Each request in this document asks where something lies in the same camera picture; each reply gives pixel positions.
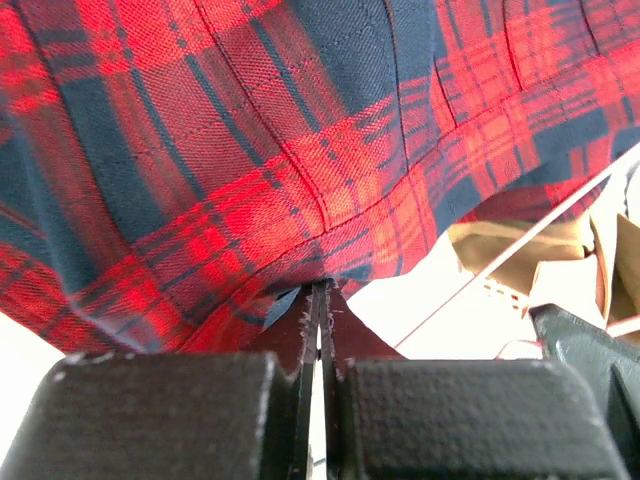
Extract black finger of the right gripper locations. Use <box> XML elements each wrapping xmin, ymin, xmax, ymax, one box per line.
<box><xmin>529</xmin><ymin>304</ymin><xmax>639</xmax><ymax>470</ymax></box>

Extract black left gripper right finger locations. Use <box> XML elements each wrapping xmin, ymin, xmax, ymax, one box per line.
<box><xmin>322</xmin><ymin>285</ymin><xmax>630</xmax><ymax>479</ymax></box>

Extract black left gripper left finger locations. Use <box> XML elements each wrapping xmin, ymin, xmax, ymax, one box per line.
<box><xmin>1</xmin><ymin>286</ymin><xmax>319</xmax><ymax>479</ymax></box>

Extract pink wire hanger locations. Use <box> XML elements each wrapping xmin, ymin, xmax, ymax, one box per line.
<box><xmin>395</xmin><ymin>154</ymin><xmax>639</xmax><ymax>359</ymax></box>

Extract red plaid skirt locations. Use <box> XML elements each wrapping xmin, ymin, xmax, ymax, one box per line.
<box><xmin>1</xmin><ymin>1</ymin><xmax>639</xmax><ymax>352</ymax></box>

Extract brown garment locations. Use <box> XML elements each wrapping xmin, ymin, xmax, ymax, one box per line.
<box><xmin>447</xmin><ymin>164</ymin><xmax>640</xmax><ymax>331</ymax></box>

